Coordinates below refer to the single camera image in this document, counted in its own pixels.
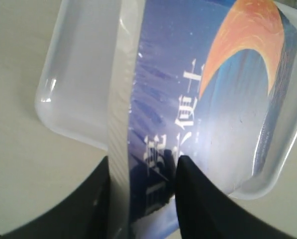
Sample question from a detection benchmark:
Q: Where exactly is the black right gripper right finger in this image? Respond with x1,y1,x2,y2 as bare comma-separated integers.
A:
175,155,291,239

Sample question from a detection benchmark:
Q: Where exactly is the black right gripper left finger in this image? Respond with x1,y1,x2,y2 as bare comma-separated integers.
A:
0,156,125,239

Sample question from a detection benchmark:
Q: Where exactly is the dark blue book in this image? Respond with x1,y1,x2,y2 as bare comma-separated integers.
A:
108,0,297,239

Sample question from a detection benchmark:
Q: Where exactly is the white plastic tray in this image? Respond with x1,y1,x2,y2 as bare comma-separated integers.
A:
35,0,297,200

